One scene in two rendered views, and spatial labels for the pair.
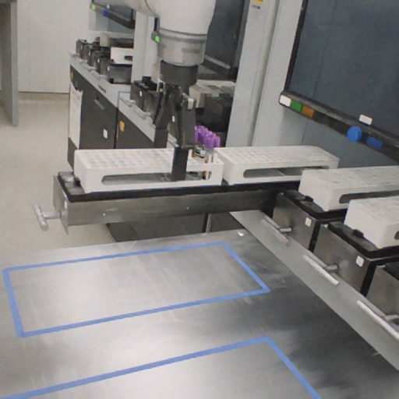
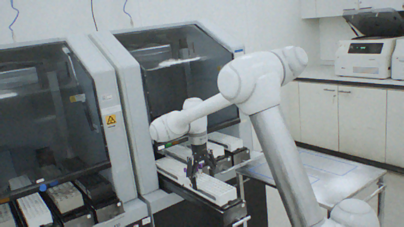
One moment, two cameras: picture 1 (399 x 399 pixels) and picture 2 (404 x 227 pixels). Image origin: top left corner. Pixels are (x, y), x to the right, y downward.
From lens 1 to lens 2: 2.01 m
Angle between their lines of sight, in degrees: 89
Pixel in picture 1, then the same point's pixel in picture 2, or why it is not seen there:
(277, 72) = (143, 143)
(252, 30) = (114, 137)
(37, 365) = (324, 175)
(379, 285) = (235, 158)
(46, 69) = not seen: outside the picture
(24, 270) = not seen: hidden behind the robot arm
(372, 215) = (219, 148)
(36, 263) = not seen: hidden behind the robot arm
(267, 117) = (145, 163)
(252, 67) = (123, 151)
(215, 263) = (262, 169)
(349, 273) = (227, 165)
